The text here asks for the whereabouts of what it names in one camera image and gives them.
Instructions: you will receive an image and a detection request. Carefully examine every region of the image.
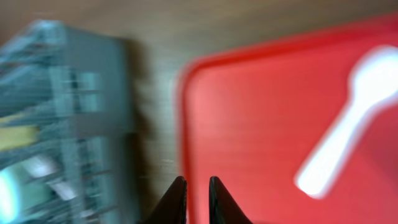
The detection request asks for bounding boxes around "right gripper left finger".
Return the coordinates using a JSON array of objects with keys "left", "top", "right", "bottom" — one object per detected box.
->
[{"left": 144, "top": 176, "right": 187, "bottom": 224}]

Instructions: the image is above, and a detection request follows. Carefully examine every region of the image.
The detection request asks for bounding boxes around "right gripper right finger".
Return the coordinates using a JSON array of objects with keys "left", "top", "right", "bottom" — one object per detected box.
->
[{"left": 209, "top": 176, "right": 252, "bottom": 224}]

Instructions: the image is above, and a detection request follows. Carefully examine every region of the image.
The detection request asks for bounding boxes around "mint green bowl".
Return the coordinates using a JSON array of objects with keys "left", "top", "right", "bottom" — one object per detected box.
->
[{"left": 1, "top": 163, "right": 52, "bottom": 223}]

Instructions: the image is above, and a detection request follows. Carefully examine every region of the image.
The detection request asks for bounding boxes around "yellow plastic cup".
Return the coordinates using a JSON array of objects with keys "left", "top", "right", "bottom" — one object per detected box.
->
[{"left": 1, "top": 126, "right": 39, "bottom": 151}]

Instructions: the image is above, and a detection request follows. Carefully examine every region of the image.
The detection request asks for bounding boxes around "white plastic spoon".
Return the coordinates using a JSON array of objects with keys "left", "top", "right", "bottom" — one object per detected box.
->
[{"left": 294, "top": 45, "right": 397, "bottom": 200}]

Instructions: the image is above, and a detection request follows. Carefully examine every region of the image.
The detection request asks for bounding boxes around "grey dishwasher rack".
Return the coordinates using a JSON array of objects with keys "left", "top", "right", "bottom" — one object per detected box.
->
[{"left": 1, "top": 20, "right": 140, "bottom": 223}]

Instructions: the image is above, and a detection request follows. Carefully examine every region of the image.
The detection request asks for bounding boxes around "red plastic tray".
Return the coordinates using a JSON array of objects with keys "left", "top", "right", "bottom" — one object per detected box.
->
[{"left": 179, "top": 14, "right": 397, "bottom": 223}]

